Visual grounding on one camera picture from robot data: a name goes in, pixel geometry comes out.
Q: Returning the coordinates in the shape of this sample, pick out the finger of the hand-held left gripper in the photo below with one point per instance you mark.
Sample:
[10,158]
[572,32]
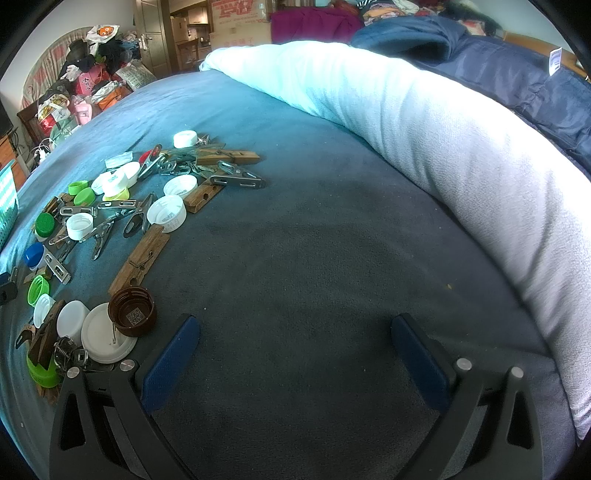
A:
[7,290]

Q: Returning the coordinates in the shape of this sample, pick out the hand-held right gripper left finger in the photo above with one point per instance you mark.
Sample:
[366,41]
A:
[168,369]

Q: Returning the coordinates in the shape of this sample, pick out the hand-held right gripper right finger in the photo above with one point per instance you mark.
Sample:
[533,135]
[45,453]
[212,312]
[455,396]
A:
[422,369]

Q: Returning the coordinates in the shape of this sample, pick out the brown bottle cap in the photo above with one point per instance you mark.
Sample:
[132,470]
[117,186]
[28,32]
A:
[133,311]

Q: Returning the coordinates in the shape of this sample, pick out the large white round lid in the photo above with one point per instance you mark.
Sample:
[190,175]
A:
[102,334]

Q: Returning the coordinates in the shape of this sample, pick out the teal plastic basket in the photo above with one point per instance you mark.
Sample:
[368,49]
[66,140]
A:
[7,207]

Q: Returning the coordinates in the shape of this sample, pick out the red white-print tube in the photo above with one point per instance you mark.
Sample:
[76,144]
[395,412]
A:
[150,154]

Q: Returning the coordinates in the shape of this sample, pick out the pile of metal clips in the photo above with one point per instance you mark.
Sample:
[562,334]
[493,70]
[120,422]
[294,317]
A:
[240,179]

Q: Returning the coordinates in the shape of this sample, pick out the white power strip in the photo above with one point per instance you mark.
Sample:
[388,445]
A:
[41,151]

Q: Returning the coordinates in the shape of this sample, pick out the small dark wooden table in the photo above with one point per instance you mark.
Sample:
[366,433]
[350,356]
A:
[27,124]

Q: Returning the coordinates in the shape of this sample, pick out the white paper wrapper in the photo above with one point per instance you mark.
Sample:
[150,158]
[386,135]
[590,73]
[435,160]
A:
[117,159]

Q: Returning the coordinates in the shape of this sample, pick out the blue bed blanket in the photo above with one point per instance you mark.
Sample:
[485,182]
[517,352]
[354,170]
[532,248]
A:
[300,230]

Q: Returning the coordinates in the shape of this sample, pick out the white duvet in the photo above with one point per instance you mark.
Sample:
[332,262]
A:
[438,138]

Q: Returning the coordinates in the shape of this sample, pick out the pile of bags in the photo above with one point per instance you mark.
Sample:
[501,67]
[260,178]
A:
[92,74]

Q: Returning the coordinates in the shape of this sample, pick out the round pink striped headboard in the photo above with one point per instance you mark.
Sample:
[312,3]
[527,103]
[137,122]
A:
[51,55]

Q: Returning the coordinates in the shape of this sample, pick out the wooden door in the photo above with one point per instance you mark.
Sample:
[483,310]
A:
[152,27]

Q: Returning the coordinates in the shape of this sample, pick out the navy quilted cover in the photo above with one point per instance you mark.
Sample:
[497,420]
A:
[517,83]

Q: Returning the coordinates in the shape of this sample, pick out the dark blue fleece blanket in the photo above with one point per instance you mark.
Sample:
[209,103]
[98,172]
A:
[401,37]

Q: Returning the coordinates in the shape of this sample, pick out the white fabric tag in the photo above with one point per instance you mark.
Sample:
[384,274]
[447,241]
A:
[555,60]

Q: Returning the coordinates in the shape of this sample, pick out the stack of cardboard boxes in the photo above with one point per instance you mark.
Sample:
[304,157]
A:
[235,27]

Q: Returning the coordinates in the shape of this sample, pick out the heap of mixed clothes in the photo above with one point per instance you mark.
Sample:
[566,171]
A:
[388,9]

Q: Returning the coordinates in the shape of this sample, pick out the magenta blanket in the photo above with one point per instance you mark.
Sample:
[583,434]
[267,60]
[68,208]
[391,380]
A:
[309,25]

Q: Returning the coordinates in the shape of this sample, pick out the wooden bed frame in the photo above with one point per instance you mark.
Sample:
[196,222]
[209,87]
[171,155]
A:
[535,46]

